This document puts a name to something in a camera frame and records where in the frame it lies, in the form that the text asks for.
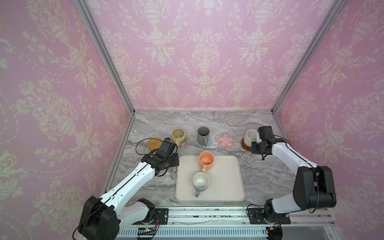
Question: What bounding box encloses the brown wooden coaster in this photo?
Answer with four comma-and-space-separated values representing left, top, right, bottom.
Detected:
241, 138, 252, 152

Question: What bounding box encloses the pink flower coaster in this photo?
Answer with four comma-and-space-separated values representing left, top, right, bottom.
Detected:
215, 132, 237, 150
179, 135, 191, 149

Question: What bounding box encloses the yellow-green mug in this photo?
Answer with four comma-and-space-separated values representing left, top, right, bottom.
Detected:
171, 128, 187, 146

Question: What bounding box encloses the woven tan coaster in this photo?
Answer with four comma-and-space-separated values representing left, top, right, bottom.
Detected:
147, 138, 163, 151

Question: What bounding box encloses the dark grey mug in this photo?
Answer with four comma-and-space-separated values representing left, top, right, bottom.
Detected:
197, 127, 210, 147

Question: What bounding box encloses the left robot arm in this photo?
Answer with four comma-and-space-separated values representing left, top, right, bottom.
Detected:
75, 138, 180, 240

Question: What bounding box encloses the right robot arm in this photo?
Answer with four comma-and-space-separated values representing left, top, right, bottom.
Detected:
251, 126, 337, 224

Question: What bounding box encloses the blue grey round coaster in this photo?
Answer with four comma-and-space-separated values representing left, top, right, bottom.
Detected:
196, 136, 212, 148

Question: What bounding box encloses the orange pink mug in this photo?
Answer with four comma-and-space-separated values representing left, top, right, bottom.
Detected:
199, 151, 215, 173

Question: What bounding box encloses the beige serving tray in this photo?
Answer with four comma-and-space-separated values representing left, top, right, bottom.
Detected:
176, 156, 246, 202

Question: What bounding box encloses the white mug purple handle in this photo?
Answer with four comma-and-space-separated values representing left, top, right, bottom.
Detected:
193, 172, 210, 198

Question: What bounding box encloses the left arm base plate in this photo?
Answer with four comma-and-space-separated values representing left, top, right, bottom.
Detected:
151, 208, 169, 225

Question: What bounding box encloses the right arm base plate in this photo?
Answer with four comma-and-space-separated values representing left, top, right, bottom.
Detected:
246, 207, 291, 225

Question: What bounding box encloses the aluminium front rail frame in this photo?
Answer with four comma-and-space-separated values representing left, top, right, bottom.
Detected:
114, 205, 343, 240

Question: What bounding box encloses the right corner aluminium post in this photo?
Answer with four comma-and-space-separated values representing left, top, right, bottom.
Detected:
271, 0, 348, 114

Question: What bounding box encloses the corner aluminium post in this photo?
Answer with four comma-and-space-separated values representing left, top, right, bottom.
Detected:
74, 0, 135, 114
271, 0, 348, 114

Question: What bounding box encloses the left corner aluminium post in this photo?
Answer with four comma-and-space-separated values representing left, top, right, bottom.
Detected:
74, 0, 135, 114

